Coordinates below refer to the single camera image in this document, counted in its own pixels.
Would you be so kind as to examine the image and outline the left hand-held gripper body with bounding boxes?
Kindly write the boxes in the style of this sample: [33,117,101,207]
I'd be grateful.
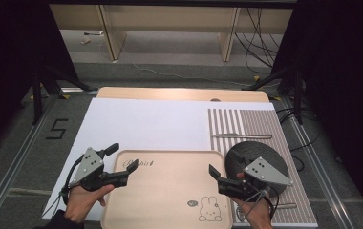
[69,147,130,192]

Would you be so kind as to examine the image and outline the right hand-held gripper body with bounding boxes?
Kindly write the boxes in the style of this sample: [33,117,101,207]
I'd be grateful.
[217,156,294,203]

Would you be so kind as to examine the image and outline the silver knife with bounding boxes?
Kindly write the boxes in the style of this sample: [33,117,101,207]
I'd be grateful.
[212,133,273,140]

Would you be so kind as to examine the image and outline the beige tray with rabbit print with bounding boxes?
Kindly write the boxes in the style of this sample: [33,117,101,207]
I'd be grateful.
[100,149,234,229]

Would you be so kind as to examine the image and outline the person's left hand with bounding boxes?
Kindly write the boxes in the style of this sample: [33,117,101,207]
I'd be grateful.
[64,183,116,223]

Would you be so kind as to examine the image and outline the person's right hand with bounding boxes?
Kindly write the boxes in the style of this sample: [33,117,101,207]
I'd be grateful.
[231,196,273,229]

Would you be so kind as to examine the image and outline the dark grey round plate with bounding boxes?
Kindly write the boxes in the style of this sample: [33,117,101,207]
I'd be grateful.
[224,140,290,196]

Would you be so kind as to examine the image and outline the white board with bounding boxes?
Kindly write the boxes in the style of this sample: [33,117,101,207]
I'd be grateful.
[41,97,319,229]

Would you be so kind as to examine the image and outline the striped placemat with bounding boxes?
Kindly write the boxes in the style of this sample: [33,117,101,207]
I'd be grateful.
[207,108,318,228]

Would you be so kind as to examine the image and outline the black metal stand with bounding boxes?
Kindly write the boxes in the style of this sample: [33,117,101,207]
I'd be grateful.
[31,63,98,126]
[241,66,305,126]

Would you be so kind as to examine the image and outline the dark curtain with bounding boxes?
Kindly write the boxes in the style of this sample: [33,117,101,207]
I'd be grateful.
[271,0,363,218]
[0,0,79,154]

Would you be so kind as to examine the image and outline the light wooden bench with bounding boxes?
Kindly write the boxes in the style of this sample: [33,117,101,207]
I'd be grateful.
[49,4,294,63]

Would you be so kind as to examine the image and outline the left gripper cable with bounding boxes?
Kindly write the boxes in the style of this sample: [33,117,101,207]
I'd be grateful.
[41,155,87,219]

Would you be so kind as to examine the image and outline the black floor cables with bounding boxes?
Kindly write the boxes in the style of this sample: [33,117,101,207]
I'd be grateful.
[276,107,322,173]

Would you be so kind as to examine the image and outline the aluminium floor rail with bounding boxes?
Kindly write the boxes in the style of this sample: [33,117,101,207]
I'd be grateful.
[0,94,59,228]
[281,96,359,229]

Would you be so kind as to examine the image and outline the bundle of black cables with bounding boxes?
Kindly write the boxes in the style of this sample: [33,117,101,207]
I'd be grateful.
[234,8,283,75]

